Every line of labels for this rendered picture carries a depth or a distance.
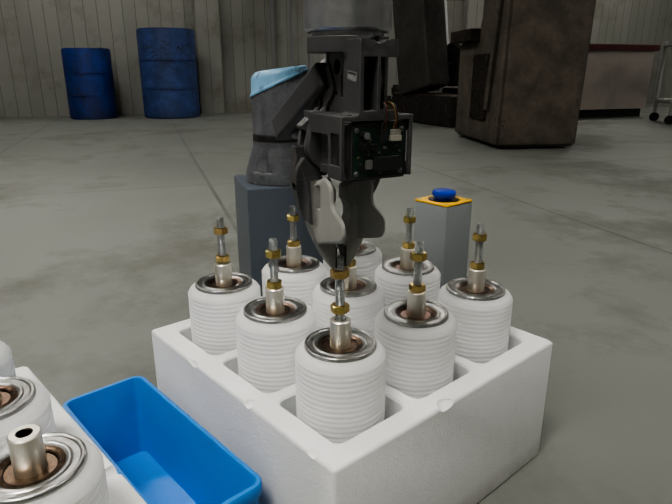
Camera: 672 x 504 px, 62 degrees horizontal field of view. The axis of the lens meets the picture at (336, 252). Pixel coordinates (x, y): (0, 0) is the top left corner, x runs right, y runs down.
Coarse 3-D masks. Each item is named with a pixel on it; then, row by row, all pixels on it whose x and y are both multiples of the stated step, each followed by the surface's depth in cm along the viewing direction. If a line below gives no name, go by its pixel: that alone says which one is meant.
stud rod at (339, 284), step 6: (342, 258) 56; (342, 264) 56; (336, 282) 57; (342, 282) 56; (336, 288) 57; (342, 288) 57; (336, 294) 57; (342, 294) 57; (336, 300) 57; (342, 300) 57; (336, 318) 58; (342, 318) 58
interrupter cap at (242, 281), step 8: (232, 272) 79; (200, 280) 76; (208, 280) 76; (232, 280) 77; (240, 280) 77; (248, 280) 76; (200, 288) 73; (208, 288) 74; (216, 288) 73; (224, 288) 73; (232, 288) 74; (240, 288) 73
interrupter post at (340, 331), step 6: (330, 318) 58; (348, 318) 58; (330, 324) 58; (336, 324) 57; (342, 324) 57; (348, 324) 57; (330, 330) 58; (336, 330) 57; (342, 330) 57; (348, 330) 58; (330, 336) 58; (336, 336) 58; (342, 336) 58; (348, 336) 58; (330, 342) 58; (336, 342) 58; (342, 342) 58; (348, 342) 58; (336, 348) 58; (342, 348) 58
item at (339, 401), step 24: (312, 360) 56; (360, 360) 56; (384, 360) 58; (312, 384) 56; (336, 384) 55; (360, 384) 55; (384, 384) 59; (312, 408) 57; (336, 408) 56; (360, 408) 56; (384, 408) 60; (336, 432) 57; (360, 432) 57
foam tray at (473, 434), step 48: (528, 336) 77; (192, 384) 71; (240, 384) 65; (480, 384) 65; (528, 384) 73; (240, 432) 64; (288, 432) 56; (384, 432) 56; (432, 432) 60; (480, 432) 68; (528, 432) 77; (288, 480) 58; (336, 480) 51; (384, 480) 56; (432, 480) 63; (480, 480) 71
